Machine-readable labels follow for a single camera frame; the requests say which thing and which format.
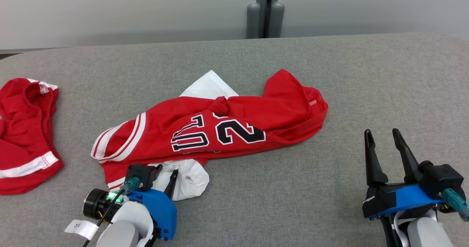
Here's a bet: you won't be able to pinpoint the grey partition post double foot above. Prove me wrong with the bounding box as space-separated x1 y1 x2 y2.
246 0 285 39

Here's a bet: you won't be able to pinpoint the white paper cable tag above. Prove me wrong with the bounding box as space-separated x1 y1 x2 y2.
65 220 100 240

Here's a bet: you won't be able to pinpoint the black left cable teal plug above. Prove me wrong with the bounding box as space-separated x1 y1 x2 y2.
83 177 142 247

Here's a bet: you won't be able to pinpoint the red shorts with white stripe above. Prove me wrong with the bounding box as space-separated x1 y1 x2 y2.
0 78 64 195

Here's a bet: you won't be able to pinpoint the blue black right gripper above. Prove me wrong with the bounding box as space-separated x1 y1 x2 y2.
362 128 446 220

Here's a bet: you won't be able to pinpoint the red jersey with number print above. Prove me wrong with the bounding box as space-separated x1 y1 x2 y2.
91 69 328 202

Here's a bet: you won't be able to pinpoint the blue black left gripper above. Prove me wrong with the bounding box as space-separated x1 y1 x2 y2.
83 169 179 240

